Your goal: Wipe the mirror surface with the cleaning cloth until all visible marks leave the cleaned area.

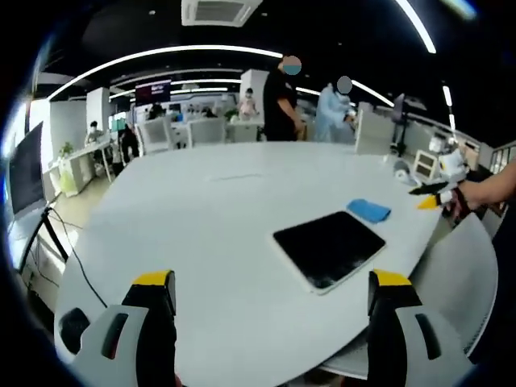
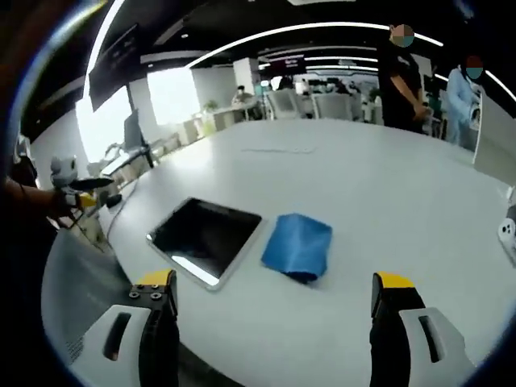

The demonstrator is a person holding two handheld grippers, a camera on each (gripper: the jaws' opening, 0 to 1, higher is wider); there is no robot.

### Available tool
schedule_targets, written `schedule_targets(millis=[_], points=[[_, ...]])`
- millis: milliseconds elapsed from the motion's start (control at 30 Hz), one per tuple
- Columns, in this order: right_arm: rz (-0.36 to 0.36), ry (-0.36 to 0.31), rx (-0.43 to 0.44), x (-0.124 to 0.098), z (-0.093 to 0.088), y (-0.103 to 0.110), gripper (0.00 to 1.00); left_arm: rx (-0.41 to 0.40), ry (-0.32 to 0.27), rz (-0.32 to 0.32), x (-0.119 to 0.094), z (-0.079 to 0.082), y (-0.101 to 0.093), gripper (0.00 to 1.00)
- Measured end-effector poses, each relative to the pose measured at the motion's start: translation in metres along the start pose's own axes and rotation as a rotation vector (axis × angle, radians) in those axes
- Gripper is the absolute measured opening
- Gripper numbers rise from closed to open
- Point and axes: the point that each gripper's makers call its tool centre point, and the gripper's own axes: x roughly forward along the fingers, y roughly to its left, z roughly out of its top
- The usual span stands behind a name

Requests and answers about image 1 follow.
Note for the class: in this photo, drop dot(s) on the black round table grommet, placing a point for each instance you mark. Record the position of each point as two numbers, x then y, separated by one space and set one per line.
72 328

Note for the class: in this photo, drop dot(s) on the person's right hand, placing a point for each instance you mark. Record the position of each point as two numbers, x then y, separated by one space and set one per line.
469 197

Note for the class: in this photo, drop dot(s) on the blue cleaning cloth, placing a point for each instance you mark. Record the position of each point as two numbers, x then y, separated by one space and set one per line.
369 209

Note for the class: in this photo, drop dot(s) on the white tape roll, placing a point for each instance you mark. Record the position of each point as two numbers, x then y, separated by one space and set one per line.
401 169

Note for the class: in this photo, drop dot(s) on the ceiling air conditioner vent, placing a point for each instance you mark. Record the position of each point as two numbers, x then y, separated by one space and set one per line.
219 11

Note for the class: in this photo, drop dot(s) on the black tablet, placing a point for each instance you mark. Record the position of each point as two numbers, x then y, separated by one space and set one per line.
328 250

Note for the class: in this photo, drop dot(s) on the white partition panel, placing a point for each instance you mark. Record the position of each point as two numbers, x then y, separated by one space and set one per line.
373 129

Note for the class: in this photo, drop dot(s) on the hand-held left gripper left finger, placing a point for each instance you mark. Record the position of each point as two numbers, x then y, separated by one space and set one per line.
133 322

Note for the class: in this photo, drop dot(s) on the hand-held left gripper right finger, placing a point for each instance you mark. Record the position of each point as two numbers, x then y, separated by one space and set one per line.
399 322

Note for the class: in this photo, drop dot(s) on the white storage cabinet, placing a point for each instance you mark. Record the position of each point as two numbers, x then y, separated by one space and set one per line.
426 163

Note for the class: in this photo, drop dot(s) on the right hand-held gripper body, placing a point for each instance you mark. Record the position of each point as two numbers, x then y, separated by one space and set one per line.
451 163

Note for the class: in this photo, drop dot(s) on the black monitor screen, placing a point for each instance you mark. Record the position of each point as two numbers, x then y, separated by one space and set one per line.
25 169

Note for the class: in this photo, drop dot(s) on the black standing device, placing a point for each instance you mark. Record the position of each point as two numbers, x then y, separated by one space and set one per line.
401 121

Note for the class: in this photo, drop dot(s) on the wall display screen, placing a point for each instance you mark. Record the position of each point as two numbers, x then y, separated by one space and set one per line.
153 92

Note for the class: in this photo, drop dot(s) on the black tripod stand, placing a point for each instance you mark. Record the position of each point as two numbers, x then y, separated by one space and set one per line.
42 238

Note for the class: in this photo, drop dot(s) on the white office desk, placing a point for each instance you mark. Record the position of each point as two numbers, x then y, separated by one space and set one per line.
86 161

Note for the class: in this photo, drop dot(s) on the green potted plant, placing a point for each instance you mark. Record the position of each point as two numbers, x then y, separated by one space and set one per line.
66 150

